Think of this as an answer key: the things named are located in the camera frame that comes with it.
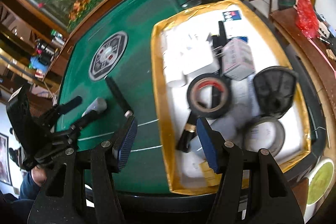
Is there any table centre control panel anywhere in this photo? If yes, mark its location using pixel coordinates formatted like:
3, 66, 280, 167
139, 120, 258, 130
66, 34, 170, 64
88, 31, 128, 82

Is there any black long stick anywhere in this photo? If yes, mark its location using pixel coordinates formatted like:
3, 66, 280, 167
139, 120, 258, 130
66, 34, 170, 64
105, 76, 134, 118

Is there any black fan-shaped mesh object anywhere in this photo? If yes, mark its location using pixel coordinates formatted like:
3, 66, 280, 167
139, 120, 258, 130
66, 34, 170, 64
253, 66, 298, 119

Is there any white power adapter plug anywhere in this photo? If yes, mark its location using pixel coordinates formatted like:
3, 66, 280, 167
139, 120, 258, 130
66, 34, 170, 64
82, 97, 107, 117

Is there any pink white medicine box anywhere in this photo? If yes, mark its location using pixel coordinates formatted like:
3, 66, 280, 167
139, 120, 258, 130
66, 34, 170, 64
222, 38, 255, 81

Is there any black gold-banded pen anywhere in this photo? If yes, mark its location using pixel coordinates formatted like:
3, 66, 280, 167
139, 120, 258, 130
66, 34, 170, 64
176, 112, 198, 153

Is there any red plastic bag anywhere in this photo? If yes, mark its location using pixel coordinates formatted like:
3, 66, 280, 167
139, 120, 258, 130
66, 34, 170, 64
295, 0, 319, 39

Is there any blue white medicine box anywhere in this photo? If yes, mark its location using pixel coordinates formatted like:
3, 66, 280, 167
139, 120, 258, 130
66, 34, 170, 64
223, 10, 248, 43

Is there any green mahjong table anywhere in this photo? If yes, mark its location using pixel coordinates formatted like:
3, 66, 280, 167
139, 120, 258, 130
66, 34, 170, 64
56, 0, 327, 196

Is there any black tape roll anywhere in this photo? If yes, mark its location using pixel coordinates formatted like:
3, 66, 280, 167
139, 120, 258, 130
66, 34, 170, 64
187, 73, 232, 119

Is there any gold-rimmed white tray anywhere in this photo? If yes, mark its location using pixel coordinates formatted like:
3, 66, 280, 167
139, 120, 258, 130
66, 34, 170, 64
151, 0, 311, 196

